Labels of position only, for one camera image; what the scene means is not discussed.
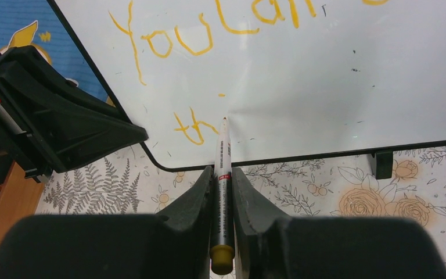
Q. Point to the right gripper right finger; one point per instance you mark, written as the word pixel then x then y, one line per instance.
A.
pixel 273 244

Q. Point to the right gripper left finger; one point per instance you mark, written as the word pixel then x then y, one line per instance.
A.
pixel 172 243

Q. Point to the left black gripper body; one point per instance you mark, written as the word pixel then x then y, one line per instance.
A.
pixel 3 123

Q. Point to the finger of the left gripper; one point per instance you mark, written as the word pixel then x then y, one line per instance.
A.
pixel 65 136
pixel 46 78

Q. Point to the white marker pen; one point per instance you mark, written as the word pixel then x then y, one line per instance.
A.
pixel 222 243

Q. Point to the black framed whiteboard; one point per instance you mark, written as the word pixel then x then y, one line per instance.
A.
pixel 295 80

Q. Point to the blue pikachu cloth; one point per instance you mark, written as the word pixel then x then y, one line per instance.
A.
pixel 34 23

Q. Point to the wooden compartment tray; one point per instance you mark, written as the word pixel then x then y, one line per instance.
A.
pixel 19 197

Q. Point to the floral table mat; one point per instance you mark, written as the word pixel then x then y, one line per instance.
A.
pixel 127 182

